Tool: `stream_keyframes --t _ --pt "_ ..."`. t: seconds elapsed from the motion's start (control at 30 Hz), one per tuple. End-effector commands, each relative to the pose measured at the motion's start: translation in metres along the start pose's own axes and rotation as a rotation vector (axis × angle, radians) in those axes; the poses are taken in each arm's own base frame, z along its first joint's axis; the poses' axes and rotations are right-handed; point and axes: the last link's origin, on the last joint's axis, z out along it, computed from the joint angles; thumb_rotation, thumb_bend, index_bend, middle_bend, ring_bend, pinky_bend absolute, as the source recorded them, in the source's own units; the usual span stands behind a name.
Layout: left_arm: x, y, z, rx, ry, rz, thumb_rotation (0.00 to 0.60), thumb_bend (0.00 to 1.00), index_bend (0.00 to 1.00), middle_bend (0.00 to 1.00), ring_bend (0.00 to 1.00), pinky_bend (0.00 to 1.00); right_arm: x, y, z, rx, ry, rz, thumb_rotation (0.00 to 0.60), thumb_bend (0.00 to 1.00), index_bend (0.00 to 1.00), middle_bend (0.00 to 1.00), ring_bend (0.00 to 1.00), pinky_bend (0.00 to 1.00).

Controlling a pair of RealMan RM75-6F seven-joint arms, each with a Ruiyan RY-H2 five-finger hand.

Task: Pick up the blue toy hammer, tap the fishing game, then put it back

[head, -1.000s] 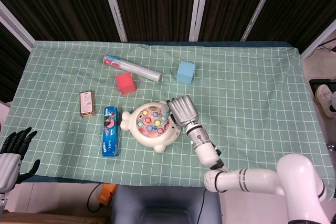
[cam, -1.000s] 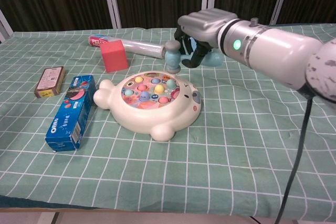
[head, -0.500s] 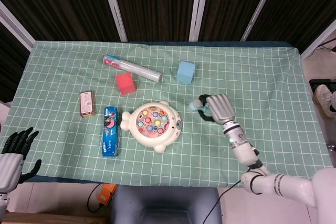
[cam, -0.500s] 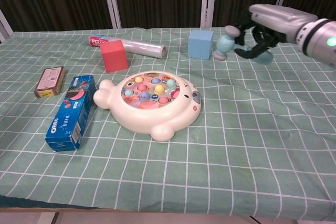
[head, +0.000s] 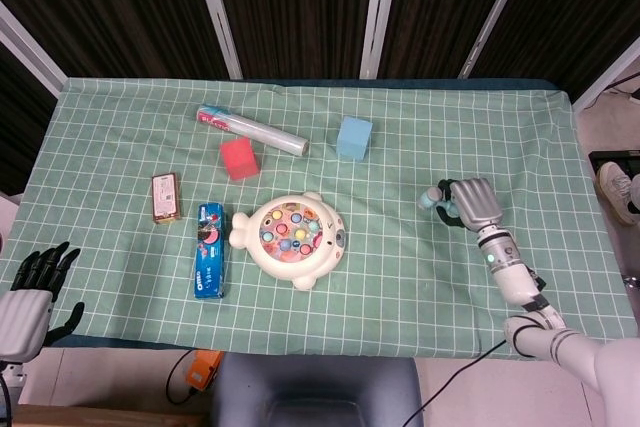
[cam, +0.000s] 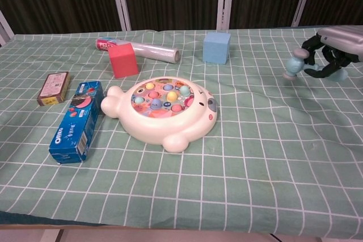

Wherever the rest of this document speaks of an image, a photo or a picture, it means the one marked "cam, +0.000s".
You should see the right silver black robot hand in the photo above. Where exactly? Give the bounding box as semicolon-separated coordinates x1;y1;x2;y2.
301;25;363;80

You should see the small teal toy rod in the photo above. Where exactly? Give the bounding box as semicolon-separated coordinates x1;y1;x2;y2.
282;48;347;82

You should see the white fishing game toy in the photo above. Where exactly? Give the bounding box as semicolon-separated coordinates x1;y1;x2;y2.
100;76;219;154

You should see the blue foam cube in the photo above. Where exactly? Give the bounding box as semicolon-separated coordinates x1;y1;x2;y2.
202;31;231;64

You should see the green checked tablecloth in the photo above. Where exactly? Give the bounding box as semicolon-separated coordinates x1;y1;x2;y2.
0;25;363;239

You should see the clear cling film roll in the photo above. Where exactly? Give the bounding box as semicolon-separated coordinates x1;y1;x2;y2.
95;37;180;63

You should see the red foam cube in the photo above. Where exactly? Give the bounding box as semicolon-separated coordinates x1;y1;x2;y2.
107;43;140;79

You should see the blue Oreo cookie box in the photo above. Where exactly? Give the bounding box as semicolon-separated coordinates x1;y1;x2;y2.
48;80;104;165

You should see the small brown cardboard box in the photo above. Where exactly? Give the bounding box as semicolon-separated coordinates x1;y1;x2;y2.
36;71;71;107

